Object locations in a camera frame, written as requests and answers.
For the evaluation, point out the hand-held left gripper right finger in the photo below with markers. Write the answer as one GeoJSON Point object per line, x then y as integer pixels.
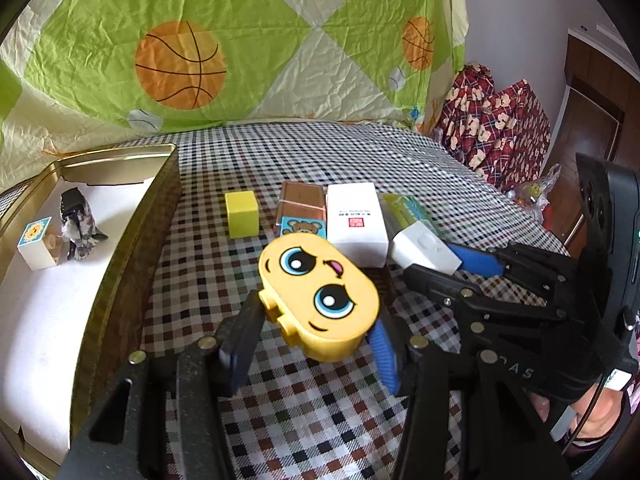
{"type": "Point", "coordinates": [385, 355]}

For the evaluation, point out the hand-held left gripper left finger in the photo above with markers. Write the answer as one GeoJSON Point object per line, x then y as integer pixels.
{"type": "Point", "coordinates": [234, 356]}

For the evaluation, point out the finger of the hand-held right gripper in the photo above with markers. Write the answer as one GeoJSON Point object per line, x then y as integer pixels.
{"type": "Point", "coordinates": [432, 282]}
{"type": "Point", "coordinates": [475, 259]}

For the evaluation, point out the small white box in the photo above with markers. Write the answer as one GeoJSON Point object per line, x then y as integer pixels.
{"type": "Point", "coordinates": [425, 250]}

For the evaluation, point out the yellow face toy block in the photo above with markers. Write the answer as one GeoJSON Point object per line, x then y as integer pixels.
{"type": "Point", "coordinates": [320, 290]}

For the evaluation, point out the tall white box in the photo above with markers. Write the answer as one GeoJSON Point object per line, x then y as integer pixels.
{"type": "Point", "coordinates": [356, 222]}

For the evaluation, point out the blue bear toy block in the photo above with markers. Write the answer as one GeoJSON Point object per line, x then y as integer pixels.
{"type": "Point", "coordinates": [302, 227]}

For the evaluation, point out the brown rectangular box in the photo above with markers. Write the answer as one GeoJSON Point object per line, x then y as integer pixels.
{"type": "Point", "coordinates": [301, 197]}

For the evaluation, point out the gold tin container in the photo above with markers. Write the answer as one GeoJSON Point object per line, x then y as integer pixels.
{"type": "Point", "coordinates": [55, 340]}

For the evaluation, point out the person's right hand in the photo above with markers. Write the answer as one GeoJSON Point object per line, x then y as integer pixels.
{"type": "Point", "coordinates": [602, 420]}

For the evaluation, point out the green box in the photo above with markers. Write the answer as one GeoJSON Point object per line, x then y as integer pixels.
{"type": "Point", "coordinates": [407, 210]}

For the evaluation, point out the clear plastic bag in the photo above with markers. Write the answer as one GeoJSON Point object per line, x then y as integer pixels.
{"type": "Point", "coordinates": [535, 192]}

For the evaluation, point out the checkered tablecloth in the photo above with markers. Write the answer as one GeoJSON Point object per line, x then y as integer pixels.
{"type": "Point", "coordinates": [310, 410]}

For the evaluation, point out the red plaid bear blanket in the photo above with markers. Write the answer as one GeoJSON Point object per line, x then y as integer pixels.
{"type": "Point", "coordinates": [495, 120]}

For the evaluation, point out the yellow cube block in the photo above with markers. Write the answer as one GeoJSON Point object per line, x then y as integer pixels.
{"type": "Point", "coordinates": [242, 215]}

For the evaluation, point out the brown wooden door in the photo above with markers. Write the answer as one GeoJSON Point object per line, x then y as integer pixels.
{"type": "Point", "coordinates": [595, 100]}

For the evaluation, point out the black hair clip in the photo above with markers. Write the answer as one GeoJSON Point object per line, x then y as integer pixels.
{"type": "Point", "coordinates": [77, 220]}

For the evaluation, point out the white sun print block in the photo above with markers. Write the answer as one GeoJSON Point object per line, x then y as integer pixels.
{"type": "Point", "coordinates": [35, 242]}

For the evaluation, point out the green basketball print sheet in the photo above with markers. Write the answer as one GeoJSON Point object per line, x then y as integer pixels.
{"type": "Point", "coordinates": [250, 35]}

